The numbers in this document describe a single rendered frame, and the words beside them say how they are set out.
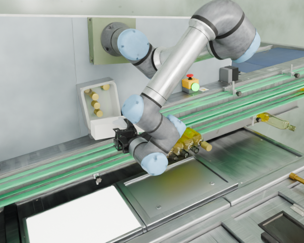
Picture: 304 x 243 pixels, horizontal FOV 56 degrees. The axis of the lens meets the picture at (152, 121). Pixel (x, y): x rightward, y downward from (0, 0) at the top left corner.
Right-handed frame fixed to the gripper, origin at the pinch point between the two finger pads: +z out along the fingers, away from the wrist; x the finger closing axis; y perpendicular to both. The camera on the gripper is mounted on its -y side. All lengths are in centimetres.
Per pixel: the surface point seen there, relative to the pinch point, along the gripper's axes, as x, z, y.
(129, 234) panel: 34.7, -22.7, 6.6
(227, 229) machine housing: 34, -37, -28
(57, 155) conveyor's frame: 18.7, 21.8, 23.7
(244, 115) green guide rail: 13, 15, -85
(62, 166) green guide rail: 20.4, 14.3, 22.7
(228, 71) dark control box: -13, 26, -78
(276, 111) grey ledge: 17, 21, -121
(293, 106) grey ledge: 16, 21, -137
